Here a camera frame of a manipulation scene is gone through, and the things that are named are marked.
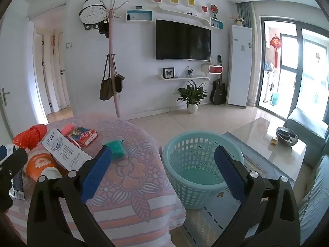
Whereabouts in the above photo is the black shoulder bag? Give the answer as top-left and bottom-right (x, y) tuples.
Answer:
(114, 57), (125, 93)

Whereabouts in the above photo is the wall-mounted television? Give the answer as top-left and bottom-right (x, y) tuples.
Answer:
(155, 19), (212, 61)

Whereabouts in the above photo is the grey blue sofa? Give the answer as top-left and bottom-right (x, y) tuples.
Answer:
(285, 107), (329, 246)

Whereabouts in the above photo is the teal-lined wall box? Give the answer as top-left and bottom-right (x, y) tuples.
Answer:
(210, 17), (224, 30)
(126, 10), (153, 23)

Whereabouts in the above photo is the white printed paper box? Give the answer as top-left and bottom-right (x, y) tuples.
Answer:
(41, 128), (93, 171)

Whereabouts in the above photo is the red playing card box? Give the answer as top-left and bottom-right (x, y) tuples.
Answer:
(67, 127), (98, 148)

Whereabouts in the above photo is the glass coffee table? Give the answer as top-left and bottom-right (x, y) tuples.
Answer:
(233, 117), (307, 183)

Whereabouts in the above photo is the pink patterned tablecloth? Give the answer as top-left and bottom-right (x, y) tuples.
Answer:
(5, 112), (187, 247)

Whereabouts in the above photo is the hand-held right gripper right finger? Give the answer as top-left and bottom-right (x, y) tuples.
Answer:
(211, 145), (301, 247)

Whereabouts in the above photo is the white hallway door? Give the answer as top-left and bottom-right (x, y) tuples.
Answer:
(58, 32), (71, 108)

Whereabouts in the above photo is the teal plastic laundry basket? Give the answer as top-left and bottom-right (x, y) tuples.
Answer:
(162, 131), (244, 210)

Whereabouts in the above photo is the orange instant noodle cup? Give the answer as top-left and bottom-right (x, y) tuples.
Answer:
(24, 149), (67, 183)

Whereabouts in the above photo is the green packet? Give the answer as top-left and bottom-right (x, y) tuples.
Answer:
(102, 139), (128, 158)

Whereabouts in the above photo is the white standing air conditioner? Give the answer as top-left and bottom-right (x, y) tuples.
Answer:
(226, 25), (253, 108)

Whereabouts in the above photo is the white curved wall shelf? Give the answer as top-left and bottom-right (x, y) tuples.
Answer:
(158, 3), (210, 25)

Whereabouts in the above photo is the white door with metal handle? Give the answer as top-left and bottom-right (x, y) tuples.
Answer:
(0, 18), (49, 139)

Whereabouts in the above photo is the blue white packet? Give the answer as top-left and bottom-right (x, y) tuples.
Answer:
(12, 168), (26, 200)

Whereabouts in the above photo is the sliding glass door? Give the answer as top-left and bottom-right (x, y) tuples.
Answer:
(259, 17), (329, 124)

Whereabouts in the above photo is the white washing machine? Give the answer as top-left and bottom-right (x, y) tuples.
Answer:
(265, 72), (278, 102)

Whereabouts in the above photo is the black acoustic guitar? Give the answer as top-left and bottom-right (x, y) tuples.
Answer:
(210, 55), (227, 105)

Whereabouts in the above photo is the pink coat rack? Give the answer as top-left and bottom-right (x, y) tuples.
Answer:
(103, 1), (129, 119)

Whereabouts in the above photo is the panda wall clock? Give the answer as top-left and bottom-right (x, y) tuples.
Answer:
(80, 0), (106, 31)

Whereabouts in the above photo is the potted green plant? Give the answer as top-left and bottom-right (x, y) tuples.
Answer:
(176, 80), (208, 114)

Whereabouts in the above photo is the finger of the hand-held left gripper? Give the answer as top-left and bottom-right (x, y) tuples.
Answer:
(0, 145), (27, 213)

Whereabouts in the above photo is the pink rectangular sponge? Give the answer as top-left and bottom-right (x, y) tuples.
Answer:
(60, 124), (75, 136)

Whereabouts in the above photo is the blue patterned rug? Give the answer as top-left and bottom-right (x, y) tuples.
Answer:
(184, 131), (309, 247)

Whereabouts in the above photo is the white low wall shelf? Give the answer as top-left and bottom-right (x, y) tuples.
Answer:
(157, 74), (214, 82)

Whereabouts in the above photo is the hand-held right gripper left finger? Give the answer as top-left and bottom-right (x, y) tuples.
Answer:
(27, 145), (116, 247)

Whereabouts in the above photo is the orange plastic bag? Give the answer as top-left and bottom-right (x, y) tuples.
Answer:
(13, 124), (48, 150)

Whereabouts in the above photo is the dark metal bowl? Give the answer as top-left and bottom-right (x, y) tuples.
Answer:
(276, 127), (299, 146)

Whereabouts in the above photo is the red chinese knot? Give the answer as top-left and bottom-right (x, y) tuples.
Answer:
(270, 35), (282, 67)

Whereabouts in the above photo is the brown tote bag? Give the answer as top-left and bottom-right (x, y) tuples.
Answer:
(99, 54), (116, 101)

